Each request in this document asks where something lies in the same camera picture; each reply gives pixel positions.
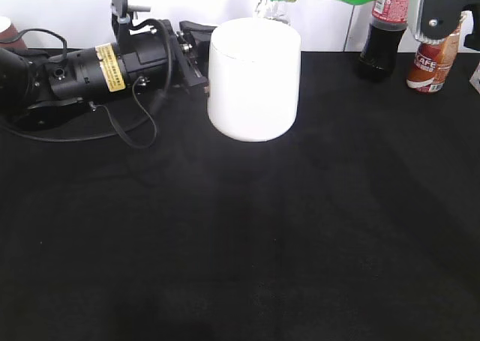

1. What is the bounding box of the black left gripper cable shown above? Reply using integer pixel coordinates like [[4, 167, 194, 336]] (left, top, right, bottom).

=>
[[0, 18, 173, 149]]

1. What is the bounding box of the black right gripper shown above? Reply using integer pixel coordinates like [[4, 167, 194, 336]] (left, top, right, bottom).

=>
[[408, 0, 479, 51]]

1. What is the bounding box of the brown coffee drink bottle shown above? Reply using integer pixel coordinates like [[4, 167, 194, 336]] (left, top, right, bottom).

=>
[[406, 11, 467, 94]]

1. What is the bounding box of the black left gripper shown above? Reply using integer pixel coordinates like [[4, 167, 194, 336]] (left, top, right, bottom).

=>
[[43, 19, 216, 103]]

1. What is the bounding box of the clear water bottle green label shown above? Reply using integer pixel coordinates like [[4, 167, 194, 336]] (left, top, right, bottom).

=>
[[253, 0, 290, 25]]

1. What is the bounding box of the white ceramic mug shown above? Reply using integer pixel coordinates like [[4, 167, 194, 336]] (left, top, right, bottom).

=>
[[207, 17, 301, 142]]

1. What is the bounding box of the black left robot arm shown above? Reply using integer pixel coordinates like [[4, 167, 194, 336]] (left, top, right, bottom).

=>
[[1, 19, 214, 131]]

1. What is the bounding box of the white carton at right edge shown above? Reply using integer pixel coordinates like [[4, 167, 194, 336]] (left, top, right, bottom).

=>
[[469, 64, 480, 94]]

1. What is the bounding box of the dark cola bottle red label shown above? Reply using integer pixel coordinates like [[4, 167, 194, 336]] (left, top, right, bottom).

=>
[[357, 0, 409, 82]]

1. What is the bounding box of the red brown cup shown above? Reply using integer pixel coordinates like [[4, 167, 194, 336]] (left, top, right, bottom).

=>
[[0, 16, 27, 49]]

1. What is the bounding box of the black tablecloth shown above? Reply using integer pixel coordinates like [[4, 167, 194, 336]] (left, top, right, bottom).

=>
[[1, 52, 479, 340]]

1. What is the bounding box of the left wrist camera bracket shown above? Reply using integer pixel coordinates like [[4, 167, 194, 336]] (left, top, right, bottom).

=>
[[111, 0, 151, 46]]

